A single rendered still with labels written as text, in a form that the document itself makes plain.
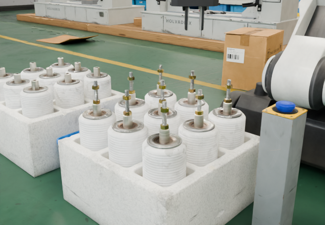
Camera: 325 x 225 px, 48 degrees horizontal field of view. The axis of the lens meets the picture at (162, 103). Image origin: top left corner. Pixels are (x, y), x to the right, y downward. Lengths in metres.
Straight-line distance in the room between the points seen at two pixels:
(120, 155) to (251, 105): 0.54
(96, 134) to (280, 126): 0.43
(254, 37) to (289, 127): 1.22
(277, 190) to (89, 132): 0.46
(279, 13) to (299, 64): 1.94
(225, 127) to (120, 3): 3.44
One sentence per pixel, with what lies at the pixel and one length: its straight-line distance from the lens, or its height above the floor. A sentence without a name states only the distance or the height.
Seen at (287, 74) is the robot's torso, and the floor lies 0.34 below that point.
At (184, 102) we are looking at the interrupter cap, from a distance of 1.02.
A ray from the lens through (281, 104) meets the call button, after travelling 0.81.
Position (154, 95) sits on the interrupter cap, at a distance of 1.08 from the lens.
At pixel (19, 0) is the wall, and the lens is 7.61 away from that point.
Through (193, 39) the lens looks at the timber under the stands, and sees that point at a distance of 3.22.
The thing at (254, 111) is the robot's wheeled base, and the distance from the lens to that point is 1.22.
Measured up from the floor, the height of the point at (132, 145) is 0.22.
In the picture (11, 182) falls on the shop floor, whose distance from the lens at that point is 1.21.
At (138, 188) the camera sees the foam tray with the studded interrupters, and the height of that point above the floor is 0.17.
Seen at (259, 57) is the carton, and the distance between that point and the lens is 1.97.
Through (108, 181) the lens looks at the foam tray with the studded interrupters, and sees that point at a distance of 0.86.
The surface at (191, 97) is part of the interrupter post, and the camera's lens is 1.01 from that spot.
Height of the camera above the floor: 0.58
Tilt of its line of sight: 19 degrees down
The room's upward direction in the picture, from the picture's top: straight up
